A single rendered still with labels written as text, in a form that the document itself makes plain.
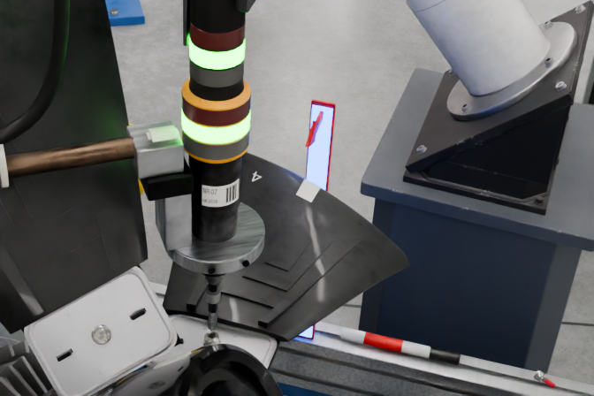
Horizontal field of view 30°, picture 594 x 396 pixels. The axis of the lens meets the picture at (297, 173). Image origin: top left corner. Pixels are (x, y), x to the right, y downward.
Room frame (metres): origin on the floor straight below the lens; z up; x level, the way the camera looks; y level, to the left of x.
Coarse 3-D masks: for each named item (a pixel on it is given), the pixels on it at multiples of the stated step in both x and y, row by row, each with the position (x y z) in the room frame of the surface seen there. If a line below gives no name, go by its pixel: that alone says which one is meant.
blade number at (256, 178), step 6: (252, 168) 0.82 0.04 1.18; (246, 174) 0.81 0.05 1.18; (252, 174) 0.81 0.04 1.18; (258, 174) 0.81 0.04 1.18; (264, 174) 0.82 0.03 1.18; (246, 180) 0.80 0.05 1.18; (252, 180) 0.80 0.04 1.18; (258, 180) 0.80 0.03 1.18; (264, 180) 0.81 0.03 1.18; (258, 186) 0.80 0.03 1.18
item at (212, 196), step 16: (192, 160) 0.57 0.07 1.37; (240, 160) 0.58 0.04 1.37; (208, 176) 0.56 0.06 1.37; (224, 176) 0.56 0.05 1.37; (240, 176) 0.58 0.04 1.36; (208, 192) 0.56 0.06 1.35; (224, 192) 0.56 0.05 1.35; (240, 192) 0.58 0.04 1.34; (192, 208) 0.57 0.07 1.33; (208, 208) 0.56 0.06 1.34; (224, 208) 0.57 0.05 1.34; (192, 224) 0.57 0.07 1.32; (208, 224) 0.57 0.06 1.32; (224, 224) 0.57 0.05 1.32; (208, 240) 0.57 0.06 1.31; (224, 240) 0.57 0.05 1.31
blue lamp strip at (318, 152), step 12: (312, 108) 0.92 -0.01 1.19; (324, 108) 0.92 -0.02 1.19; (312, 120) 0.92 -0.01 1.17; (324, 120) 0.92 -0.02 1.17; (324, 132) 0.92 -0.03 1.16; (312, 144) 0.92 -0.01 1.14; (324, 144) 0.91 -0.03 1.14; (312, 156) 0.92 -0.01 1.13; (324, 156) 0.91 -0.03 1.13; (312, 168) 0.92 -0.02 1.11; (324, 168) 0.91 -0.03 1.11; (312, 180) 0.92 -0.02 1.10; (324, 180) 0.91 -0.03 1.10
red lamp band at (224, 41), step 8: (192, 32) 0.57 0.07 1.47; (200, 32) 0.57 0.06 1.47; (232, 32) 0.57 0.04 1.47; (240, 32) 0.57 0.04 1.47; (192, 40) 0.57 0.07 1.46; (200, 40) 0.57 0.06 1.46; (208, 40) 0.56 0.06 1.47; (216, 40) 0.56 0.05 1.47; (224, 40) 0.57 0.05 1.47; (232, 40) 0.57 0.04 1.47; (240, 40) 0.57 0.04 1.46; (208, 48) 0.56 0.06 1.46; (216, 48) 0.56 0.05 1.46; (224, 48) 0.57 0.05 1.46; (232, 48) 0.57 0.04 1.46
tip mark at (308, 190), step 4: (304, 180) 0.83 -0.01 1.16; (304, 184) 0.82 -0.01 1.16; (308, 184) 0.82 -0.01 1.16; (312, 184) 0.83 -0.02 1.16; (300, 188) 0.81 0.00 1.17; (304, 188) 0.81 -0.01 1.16; (308, 188) 0.82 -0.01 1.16; (312, 188) 0.82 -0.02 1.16; (316, 188) 0.82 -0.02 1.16; (300, 192) 0.81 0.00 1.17; (304, 192) 0.81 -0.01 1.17; (308, 192) 0.81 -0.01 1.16; (312, 192) 0.81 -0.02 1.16; (316, 192) 0.82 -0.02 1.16; (300, 196) 0.80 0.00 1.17; (304, 196) 0.80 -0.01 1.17; (308, 196) 0.80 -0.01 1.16; (312, 196) 0.81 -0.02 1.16; (308, 200) 0.80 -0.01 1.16; (312, 200) 0.80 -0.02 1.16
